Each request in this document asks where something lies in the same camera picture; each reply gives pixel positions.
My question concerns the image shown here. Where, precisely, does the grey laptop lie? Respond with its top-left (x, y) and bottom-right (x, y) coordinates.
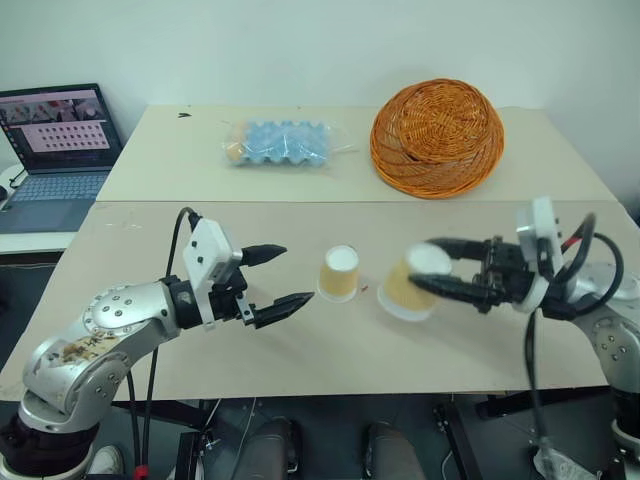
top-left (0, 82), bottom-right (124, 235)

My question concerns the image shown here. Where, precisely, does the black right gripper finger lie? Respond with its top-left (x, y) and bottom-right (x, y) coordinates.
top-left (408, 273), bottom-right (489, 307)
top-left (430, 236), bottom-right (494, 262)

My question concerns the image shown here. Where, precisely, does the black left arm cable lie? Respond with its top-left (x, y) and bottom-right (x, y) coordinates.
top-left (127, 205), bottom-right (204, 480)

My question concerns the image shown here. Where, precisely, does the orange wicker basket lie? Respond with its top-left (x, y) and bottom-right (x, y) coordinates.
top-left (369, 78), bottom-right (507, 201)

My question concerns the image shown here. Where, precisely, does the yellow paper cup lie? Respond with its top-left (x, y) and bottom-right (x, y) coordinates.
top-left (377, 243), bottom-right (453, 322)
top-left (316, 244), bottom-right (362, 303)

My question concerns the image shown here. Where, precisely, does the white shoe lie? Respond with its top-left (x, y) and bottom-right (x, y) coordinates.
top-left (88, 444), bottom-right (125, 477)

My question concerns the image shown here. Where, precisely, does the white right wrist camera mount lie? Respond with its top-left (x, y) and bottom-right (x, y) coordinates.
top-left (514, 196), bottom-right (565, 315)

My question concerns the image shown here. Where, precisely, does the dark grey rounded shape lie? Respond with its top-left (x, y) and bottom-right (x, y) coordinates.
top-left (243, 418), bottom-right (302, 480)
top-left (361, 420), bottom-right (420, 480)

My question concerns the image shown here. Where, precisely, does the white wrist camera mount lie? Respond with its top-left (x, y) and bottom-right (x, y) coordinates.
top-left (181, 218), bottom-right (245, 332)
top-left (514, 196), bottom-right (565, 315)

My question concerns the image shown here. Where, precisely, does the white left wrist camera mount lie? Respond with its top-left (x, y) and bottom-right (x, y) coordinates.
top-left (181, 218), bottom-right (245, 332)

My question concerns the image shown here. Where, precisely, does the white crumpled wrap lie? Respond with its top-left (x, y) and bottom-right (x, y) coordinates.
top-left (530, 436), bottom-right (577, 480)

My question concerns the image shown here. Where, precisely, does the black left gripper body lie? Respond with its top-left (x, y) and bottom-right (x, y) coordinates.
top-left (207, 266), bottom-right (260, 329)

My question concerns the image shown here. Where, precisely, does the black table frame leg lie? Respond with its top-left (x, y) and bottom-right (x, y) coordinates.
top-left (432, 398), bottom-right (485, 480)
top-left (175, 430), bottom-right (210, 480)

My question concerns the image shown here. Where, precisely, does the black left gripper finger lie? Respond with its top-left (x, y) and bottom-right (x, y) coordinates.
top-left (252, 291), bottom-right (316, 331)
top-left (240, 243), bottom-right (289, 269)

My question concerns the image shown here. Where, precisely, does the blue egg tray in plastic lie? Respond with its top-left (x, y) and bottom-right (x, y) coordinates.
top-left (216, 117), bottom-right (360, 175)

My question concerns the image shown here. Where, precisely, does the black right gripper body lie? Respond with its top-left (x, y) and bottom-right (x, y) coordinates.
top-left (476, 234), bottom-right (534, 315)

